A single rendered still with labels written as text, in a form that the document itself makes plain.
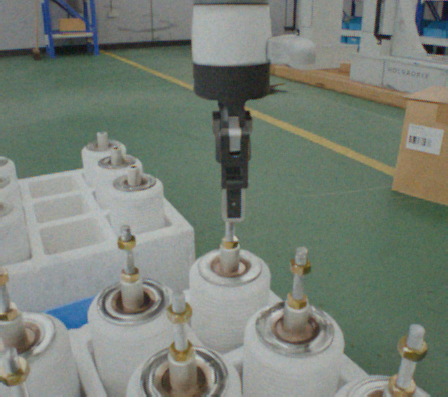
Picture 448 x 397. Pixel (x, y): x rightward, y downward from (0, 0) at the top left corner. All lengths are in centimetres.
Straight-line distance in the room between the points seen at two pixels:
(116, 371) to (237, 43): 34
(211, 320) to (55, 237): 40
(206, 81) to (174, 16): 634
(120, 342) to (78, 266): 28
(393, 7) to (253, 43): 262
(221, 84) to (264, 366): 26
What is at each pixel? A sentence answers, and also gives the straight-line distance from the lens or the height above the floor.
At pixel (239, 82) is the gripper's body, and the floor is 47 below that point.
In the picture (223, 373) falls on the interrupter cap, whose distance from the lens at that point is 38.
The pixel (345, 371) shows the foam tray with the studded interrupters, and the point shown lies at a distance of 49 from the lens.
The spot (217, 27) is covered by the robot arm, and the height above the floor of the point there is 52.
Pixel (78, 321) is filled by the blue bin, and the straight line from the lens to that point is 71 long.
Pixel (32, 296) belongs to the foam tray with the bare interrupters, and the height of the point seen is 13.
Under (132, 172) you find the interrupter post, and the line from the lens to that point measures 72.
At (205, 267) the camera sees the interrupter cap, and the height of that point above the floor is 25.
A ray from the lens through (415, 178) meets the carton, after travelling 138.
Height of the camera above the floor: 53
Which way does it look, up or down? 22 degrees down
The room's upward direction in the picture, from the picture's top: straight up
